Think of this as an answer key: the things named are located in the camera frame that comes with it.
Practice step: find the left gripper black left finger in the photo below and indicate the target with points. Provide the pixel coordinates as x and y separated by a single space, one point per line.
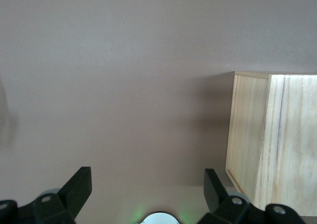
69 199

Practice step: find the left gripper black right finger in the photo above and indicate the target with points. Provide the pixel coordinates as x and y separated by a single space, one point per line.
215 191

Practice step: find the wooden drawer cabinet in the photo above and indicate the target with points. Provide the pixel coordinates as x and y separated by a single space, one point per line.
292 134

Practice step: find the brown table cover cloth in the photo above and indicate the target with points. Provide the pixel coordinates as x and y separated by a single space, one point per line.
123 60

